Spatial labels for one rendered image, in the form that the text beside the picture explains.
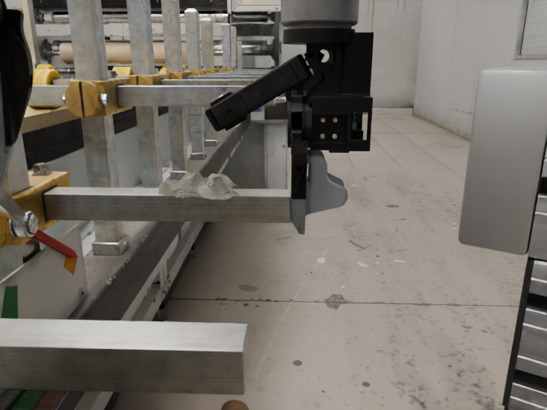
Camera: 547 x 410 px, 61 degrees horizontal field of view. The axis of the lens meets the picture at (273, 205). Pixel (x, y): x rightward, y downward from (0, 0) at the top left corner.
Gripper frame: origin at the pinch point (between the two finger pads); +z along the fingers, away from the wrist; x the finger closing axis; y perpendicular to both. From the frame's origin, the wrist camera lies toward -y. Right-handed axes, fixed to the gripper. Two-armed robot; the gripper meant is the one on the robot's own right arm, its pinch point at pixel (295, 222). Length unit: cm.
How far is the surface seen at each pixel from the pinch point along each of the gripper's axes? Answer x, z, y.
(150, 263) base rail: 28.1, 18.1, -25.7
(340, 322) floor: 116, 83, 20
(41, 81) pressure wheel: 46, -13, -51
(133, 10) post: 44, -26, -30
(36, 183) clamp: -0.9, -4.4, -28.1
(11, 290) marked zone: -9.5, 4.0, -27.2
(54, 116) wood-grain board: 46, -6, -49
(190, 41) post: 94, -23, -30
